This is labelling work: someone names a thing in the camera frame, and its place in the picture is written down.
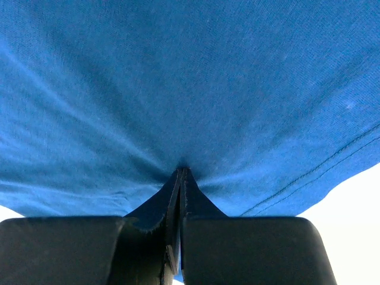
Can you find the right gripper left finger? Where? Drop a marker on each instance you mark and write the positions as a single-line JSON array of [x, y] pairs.
[[139, 248]]

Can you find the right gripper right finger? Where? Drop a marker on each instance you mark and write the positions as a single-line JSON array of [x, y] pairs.
[[218, 249]]

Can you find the blue t shirt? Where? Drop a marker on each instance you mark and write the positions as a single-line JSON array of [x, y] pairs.
[[271, 104]]

